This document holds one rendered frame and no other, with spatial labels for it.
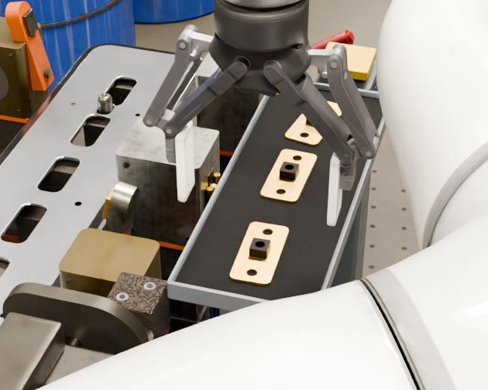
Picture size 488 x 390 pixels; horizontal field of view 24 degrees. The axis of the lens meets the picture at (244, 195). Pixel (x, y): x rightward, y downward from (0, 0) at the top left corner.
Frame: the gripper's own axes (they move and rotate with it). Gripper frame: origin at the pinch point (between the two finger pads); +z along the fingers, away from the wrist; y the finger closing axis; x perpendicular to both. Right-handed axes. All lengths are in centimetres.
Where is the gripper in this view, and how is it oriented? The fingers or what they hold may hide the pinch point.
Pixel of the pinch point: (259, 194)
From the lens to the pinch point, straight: 100.2
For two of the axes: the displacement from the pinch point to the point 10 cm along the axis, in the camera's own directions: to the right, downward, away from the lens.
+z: 0.0, 7.9, 6.1
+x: -2.5, 5.9, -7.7
